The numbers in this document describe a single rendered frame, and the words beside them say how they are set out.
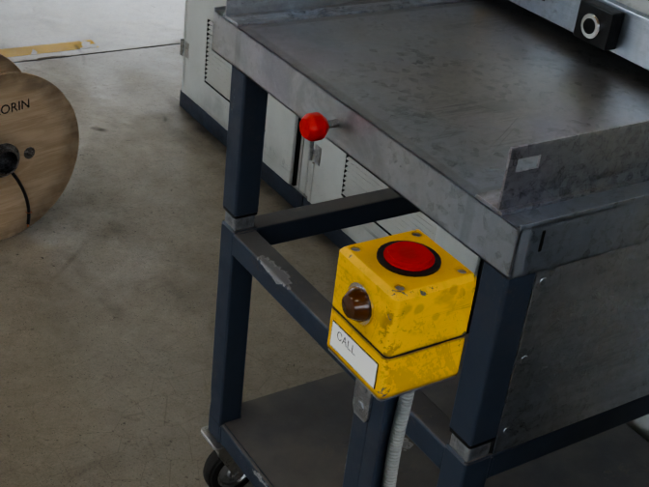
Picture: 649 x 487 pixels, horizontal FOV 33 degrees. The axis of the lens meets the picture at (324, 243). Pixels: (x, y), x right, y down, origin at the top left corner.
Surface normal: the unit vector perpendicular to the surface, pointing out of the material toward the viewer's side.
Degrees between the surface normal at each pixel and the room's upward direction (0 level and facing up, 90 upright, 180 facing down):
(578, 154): 90
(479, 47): 0
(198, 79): 90
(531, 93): 0
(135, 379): 0
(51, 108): 90
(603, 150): 90
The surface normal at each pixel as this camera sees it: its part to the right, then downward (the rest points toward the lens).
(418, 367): 0.53, 0.48
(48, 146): 0.72, 0.42
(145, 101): 0.11, -0.86
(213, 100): -0.84, 0.19
